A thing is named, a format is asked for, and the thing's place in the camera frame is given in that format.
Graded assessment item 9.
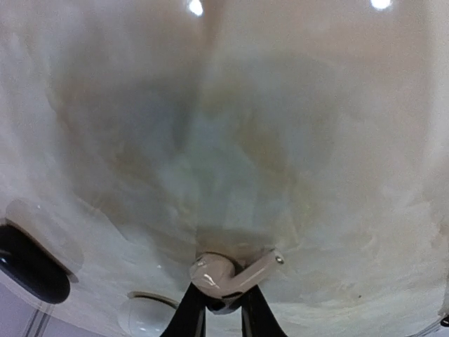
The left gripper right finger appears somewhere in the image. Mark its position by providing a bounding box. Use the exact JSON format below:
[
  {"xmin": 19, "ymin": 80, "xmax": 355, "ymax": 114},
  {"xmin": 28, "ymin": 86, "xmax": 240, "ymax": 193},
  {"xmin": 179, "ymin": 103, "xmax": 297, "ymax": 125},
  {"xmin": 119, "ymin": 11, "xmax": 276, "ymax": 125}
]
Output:
[{"xmin": 241, "ymin": 286, "xmax": 284, "ymax": 337}]

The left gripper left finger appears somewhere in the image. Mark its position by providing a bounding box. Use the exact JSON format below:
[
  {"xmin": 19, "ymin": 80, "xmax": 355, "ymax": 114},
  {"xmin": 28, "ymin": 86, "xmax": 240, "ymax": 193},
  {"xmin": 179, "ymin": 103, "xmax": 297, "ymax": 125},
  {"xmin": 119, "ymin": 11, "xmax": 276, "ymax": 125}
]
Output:
[{"xmin": 164, "ymin": 283, "xmax": 206, "ymax": 337}]

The white earbud charging case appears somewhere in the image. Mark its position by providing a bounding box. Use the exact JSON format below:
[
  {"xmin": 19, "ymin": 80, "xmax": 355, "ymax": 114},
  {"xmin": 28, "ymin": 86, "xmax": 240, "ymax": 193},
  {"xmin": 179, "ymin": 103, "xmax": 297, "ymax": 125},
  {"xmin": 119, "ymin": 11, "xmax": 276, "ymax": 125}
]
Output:
[{"xmin": 117, "ymin": 291, "xmax": 179, "ymax": 336}]

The black earbud charging case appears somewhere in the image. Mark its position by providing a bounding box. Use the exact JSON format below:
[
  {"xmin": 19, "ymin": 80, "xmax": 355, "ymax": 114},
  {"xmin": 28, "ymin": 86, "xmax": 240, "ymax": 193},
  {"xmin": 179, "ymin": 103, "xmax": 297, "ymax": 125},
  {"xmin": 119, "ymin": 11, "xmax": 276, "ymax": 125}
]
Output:
[{"xmin": 1, "ymin": 225, "xmax": 71, "ymax": 305}]

